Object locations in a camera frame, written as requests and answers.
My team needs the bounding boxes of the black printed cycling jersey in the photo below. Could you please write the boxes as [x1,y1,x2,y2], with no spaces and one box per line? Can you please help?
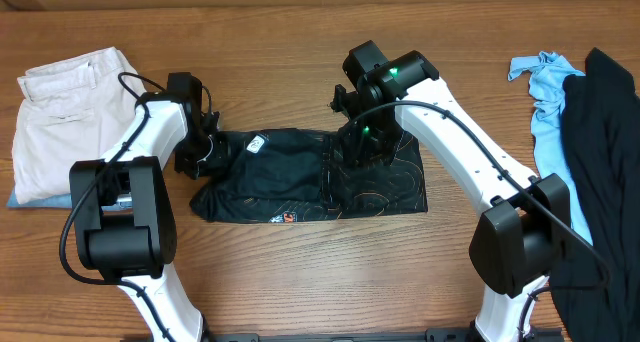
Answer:
[190,129,428,223]

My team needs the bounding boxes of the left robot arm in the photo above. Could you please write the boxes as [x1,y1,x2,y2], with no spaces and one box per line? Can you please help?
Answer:
[59,72,219,341]

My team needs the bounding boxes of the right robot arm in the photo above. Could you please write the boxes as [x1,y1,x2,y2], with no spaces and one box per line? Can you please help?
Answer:
[331,41,571,341]

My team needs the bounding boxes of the folded beige trousers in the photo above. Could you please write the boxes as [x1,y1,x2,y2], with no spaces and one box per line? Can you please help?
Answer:
[12,47,145,205]

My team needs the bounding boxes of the folded blue jeans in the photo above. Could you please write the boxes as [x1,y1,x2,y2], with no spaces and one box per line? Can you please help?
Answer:
[6,192,72,209]

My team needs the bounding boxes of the light blue shirt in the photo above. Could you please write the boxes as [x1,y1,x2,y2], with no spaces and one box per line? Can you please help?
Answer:
[508,51,593,244]

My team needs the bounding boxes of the plain black garment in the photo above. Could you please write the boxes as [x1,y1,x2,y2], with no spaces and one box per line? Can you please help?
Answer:
[550,49,639,341]

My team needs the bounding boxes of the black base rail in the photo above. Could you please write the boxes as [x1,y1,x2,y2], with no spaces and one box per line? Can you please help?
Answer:
[203,327,482,342]

